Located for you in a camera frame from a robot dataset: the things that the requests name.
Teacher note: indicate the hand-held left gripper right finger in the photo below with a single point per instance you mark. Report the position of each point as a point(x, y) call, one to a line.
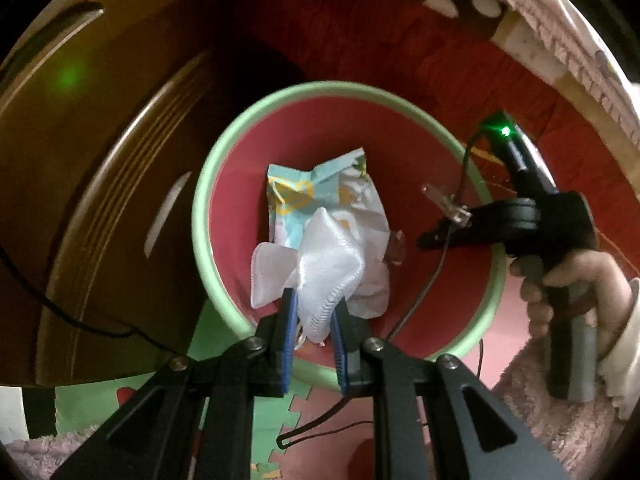
point(339, 355)

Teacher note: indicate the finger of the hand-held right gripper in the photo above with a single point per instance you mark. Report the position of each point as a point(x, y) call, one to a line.
point(480, 225)

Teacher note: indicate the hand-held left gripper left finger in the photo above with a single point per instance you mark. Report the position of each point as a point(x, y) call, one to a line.
point(290, 350)

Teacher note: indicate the white face mask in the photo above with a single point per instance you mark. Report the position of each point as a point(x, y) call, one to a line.
point(325, 260)

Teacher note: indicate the teal tissue packet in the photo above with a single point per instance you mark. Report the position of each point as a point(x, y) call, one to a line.
point(300, 185)

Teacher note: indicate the red waste bin green rim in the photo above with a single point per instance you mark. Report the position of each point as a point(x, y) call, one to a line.
point(235, 185)

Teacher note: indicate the person's right hand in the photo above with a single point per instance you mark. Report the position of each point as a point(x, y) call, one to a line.
point(600, 280)

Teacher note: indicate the green pink foam mat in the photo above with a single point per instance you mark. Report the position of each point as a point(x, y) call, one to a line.
point(265, 420)

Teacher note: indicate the pink fluffy cloth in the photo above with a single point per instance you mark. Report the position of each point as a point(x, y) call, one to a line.
point(530, 410)
point(45, 452)

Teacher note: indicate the pink checked quilt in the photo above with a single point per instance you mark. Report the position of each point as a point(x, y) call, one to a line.
point(565, 25)

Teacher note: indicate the brown wooden nightstand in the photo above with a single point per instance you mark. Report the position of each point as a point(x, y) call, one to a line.
point(100, 160)

